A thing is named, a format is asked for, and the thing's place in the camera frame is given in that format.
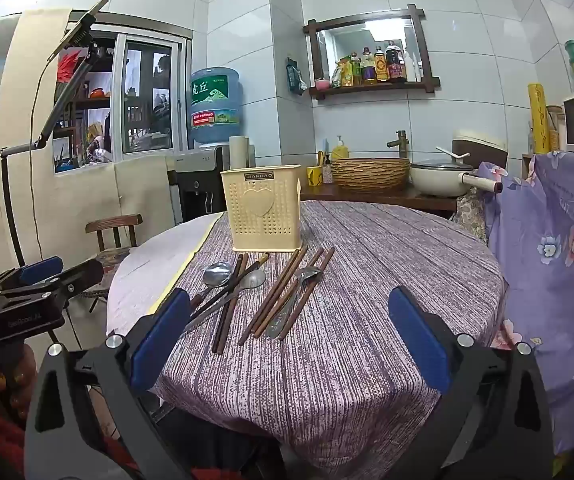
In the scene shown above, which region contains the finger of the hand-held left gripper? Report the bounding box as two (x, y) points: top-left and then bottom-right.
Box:
(0, 259), (105, 311)
(0, 256), (64, 293)

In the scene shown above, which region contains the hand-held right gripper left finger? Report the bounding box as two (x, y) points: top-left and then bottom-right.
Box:
(24, 287), (193, 480)

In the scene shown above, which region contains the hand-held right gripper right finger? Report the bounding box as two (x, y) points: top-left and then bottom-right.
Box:
(388, 285), (555, 480)

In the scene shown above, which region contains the dark wooden chopstick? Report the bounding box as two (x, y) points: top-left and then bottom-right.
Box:
(217, 253), (250, 354)
(211, 255), (244, 354)

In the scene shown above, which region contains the metal spoon with ornate handle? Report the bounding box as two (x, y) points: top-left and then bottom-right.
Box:
(265, 266), (324, 339)

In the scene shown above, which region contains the cream plastic utensil holder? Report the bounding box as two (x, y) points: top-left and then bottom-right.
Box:
(219, 164), (304, 252)

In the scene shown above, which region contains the person's left hand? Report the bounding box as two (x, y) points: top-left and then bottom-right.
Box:
(0, 342), (38, 428)

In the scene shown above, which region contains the round printed seat cushion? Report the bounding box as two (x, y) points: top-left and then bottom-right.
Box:
(92, 246), (133, 273)

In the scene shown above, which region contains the wooden chair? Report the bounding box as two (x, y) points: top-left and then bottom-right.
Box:
(84, 213), (144, 306)

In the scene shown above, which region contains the purple striped tablecloth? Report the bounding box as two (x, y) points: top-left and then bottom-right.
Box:
(106, 200), (510, 466)

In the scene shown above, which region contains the floral cushion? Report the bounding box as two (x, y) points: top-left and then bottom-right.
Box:
(449, 187), (490, 246)

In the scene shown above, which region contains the wooden counter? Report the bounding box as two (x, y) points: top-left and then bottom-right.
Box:
(299, 182), (460, 218)

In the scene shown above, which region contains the water dispenser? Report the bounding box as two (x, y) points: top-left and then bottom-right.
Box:
(166, 146), (230, 226)

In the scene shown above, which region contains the purple floral cloth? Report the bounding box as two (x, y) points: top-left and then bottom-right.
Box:
(477, 152), (574, 461)

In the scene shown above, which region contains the cream pan with lid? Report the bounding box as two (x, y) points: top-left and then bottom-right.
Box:
(409, 159), (504, 198)

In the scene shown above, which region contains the woven basket sink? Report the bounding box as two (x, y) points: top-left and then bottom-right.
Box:
(330, 157), (412, 192)

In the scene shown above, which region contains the white ladle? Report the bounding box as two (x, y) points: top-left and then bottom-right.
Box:
(435, 146), (468, 163)

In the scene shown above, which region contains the sliding window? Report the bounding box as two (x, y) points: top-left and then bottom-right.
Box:
(52, 25), (190, 176)

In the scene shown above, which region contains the brass faucet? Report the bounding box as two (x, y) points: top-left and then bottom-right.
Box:
(386, 130), (410, 159)

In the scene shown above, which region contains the paper towel roll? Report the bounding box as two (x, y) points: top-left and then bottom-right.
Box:
(229, 135), (250, 171)

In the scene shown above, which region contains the white and brown rice cooker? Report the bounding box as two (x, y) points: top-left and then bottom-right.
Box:
(451, 131), (510, 171)

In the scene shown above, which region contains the blue water jug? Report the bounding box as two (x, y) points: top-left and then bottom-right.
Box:
(189, 66), (244, 147)

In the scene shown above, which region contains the phone on stand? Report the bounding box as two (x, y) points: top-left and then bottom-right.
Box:
(48, 0), (109, 63)

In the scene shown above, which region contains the yellow roll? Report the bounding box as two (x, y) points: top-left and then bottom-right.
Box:
(527, 83), (550, 156)

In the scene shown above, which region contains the yellow oil bottle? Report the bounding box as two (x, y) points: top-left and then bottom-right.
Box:
(342, 53), (363, 87)

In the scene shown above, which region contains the amber sauce bottle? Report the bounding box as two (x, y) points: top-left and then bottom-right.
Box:
(373, 46), (389, 84)

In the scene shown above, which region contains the dark soy sauce bottle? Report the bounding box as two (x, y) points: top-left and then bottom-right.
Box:
(385, 41), (408, 83)

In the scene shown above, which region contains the dark green hanging packet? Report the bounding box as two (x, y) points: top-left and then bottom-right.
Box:
(286, 57), (308, 95)

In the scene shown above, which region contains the wooden framed mirror shelf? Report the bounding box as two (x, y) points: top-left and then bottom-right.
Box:
(302, 4), (441, 101)

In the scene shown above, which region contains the thin black cable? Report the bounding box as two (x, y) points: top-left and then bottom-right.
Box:
(27, 57), (75, 266)

